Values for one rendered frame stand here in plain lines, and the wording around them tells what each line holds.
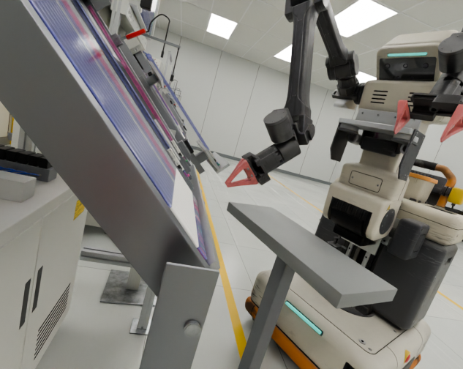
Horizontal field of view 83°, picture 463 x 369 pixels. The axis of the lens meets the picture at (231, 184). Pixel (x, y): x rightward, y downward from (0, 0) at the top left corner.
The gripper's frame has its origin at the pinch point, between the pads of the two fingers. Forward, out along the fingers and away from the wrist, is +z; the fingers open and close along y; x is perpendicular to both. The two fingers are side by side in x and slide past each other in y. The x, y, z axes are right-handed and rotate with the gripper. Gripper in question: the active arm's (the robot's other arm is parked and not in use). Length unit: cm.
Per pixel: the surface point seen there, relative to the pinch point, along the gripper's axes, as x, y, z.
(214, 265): -3.4, 36.5, 6.7
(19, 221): -18.3, 12.6, 37.3
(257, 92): 32, -773, -227
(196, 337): -1.4, 42.9, 10.7
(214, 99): -14, -772, -98
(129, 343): 43, -24, 64
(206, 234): -3.8, 28.7, 6.9
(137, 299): 41, -48, 65
